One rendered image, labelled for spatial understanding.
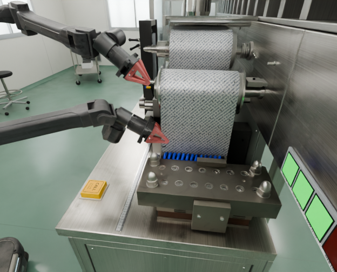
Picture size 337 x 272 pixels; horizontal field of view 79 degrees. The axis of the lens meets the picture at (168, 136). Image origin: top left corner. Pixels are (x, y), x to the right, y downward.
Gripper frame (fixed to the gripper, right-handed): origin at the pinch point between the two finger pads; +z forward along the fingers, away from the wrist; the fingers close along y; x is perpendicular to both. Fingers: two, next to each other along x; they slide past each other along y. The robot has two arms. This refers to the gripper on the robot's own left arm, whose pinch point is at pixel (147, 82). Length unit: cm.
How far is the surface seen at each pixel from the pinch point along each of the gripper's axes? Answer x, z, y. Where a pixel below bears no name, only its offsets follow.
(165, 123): -4.6, 12.9, 6.3
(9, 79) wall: -313, -208, -284
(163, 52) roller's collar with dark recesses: 4.9, -2.4, -22.2
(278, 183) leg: 0, 73, -8
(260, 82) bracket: 24.1, 25.8, 1.0
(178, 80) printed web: 8.7, 6.7, 4.1
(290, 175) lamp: 17.8, 34.2, 29.9
